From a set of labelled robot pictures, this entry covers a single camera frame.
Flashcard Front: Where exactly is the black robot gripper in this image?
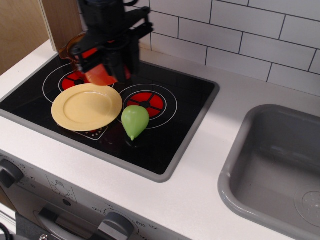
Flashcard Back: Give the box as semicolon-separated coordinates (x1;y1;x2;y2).
72;0;153;83

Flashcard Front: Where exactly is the red plastic cup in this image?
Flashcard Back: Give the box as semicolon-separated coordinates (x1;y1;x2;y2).
82;48;131;86

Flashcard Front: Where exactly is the yellow plastic plate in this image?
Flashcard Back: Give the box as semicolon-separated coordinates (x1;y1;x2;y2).
51;83;123;132

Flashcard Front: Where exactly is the amber transparent pot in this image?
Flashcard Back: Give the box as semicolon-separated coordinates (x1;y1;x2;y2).
58;33;86;72

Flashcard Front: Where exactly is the green plastic pear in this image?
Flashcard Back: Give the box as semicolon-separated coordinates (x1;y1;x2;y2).
121;105;150;141

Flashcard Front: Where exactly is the black toy stovetop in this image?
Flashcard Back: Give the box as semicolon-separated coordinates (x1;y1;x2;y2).
0;57;220;183

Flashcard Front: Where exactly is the grey left oven knob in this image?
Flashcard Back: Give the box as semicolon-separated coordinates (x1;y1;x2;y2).
0;159;24;189

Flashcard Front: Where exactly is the grey oven knob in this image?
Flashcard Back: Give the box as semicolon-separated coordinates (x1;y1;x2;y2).
98;212;135;240
0;159;24;189

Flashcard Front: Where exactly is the grey oven front panel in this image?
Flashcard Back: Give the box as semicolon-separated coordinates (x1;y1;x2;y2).
0;151;184;240

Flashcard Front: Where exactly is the grey right oven knob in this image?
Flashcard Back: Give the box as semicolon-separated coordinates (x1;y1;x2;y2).
98;212;135;240

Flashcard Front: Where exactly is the grey plastic sink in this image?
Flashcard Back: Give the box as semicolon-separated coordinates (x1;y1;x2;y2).
218;105;320;240

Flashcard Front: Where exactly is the grey oven door handle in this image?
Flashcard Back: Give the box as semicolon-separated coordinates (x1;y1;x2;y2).
37;208;97;240

